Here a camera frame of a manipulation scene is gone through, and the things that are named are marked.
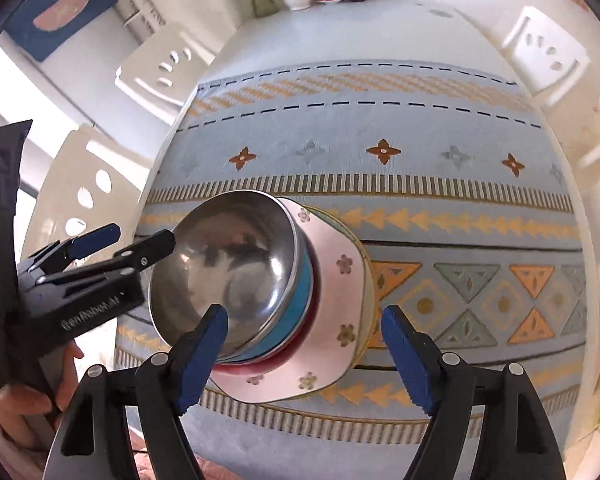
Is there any white chair right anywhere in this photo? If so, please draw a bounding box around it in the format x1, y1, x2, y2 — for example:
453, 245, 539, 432
502, 6, 591, 110

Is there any blue steel bowl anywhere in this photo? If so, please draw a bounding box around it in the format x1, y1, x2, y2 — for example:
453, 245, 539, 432
148, 191, 314, 363

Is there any white chair far left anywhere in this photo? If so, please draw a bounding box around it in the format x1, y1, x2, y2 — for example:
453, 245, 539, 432
114, 23, 214, 125

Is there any white chair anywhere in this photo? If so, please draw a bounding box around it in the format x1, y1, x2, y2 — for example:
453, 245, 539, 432
502, 6, 591, 110
21, 124, 152, 266
114, 23, 214, 125

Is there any white chair near left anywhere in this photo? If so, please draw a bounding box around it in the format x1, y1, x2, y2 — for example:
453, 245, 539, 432
21, 124, 152, 266

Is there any square floral white plate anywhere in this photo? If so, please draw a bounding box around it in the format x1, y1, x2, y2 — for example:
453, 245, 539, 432
211, 198, 365, 404

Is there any blue pink wall cloth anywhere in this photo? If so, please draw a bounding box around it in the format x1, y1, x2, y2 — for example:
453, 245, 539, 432
4, 0, 118, 62

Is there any pink steel bowl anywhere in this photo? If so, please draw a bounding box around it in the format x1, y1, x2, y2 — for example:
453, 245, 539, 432
212, 237, 321, 376

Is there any blue patterned table mat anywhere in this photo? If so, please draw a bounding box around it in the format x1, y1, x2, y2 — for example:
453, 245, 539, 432
137, 60, 588, 479

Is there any person's left hand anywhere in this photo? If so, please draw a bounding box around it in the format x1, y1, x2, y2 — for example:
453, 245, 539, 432
0, 340, 84, 451

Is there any round sunflower plate gold rim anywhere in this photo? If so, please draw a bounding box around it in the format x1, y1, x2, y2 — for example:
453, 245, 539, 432
306, 205, 379, 367

